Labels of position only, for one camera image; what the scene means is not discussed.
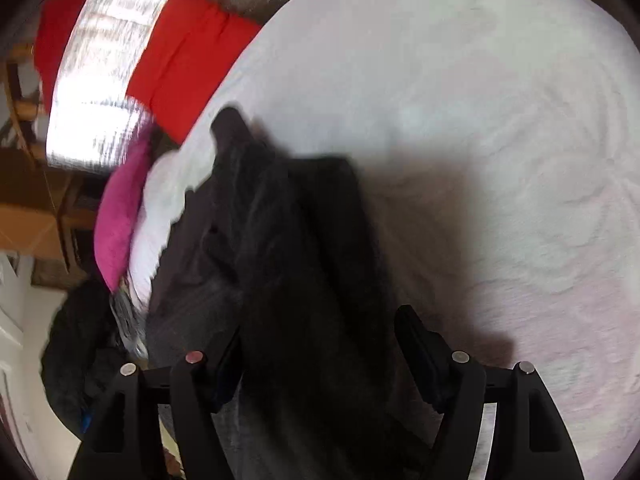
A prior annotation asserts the dark jacket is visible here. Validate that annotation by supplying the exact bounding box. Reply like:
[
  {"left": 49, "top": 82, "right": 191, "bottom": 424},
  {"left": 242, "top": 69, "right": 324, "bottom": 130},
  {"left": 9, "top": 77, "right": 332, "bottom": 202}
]
[{"left": 147, "top": 105, "right": 451, "bottom": 480}]

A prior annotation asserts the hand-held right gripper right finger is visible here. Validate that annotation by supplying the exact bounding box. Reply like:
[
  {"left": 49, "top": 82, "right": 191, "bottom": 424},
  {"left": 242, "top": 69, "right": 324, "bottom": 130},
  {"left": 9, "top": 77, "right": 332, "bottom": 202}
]
[{"left": 394, "top": 305, "right": 586, "bottom": 480}]

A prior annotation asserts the pink cloth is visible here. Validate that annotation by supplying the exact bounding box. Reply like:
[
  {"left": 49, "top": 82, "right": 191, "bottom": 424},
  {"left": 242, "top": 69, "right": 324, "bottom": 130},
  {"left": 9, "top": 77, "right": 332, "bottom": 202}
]
[{"left": 94, "top": 130, "right": 153, "bottom": 292}]

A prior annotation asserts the grey patterned cloth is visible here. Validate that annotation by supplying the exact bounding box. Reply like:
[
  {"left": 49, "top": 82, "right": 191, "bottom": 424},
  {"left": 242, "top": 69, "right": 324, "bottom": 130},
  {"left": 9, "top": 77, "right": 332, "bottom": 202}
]
[{"left": 110, "top": 285, "right": 149, "bottom": 359}]

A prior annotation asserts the red and silver padded panel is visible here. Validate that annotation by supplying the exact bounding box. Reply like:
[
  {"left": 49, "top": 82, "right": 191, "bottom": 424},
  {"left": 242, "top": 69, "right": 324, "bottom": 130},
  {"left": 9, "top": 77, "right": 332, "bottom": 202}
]
[{"left": 32, "top": 0, "right": 307, "bottom": 177}]

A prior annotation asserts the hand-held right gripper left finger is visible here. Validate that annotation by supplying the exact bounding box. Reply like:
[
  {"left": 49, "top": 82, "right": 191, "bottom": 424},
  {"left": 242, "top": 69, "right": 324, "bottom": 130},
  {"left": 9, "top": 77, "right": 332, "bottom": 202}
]
[{"left": 67, "top": 327, "right": 246, "bottom": 480}]

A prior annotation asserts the white bed cover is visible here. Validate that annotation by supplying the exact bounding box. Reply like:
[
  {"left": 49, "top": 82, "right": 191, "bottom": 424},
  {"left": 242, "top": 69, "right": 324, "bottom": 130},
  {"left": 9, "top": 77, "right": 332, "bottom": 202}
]
[{"left": 127, "top": 0, "right": 640, "bottom": 480}]

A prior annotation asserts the brown wooden furniture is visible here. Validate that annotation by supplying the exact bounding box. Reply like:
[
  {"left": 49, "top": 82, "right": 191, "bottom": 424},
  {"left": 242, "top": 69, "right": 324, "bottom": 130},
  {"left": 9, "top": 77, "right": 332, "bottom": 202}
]
[{"left": 0, "top": 42, "right": 102, "bottom": 272}]

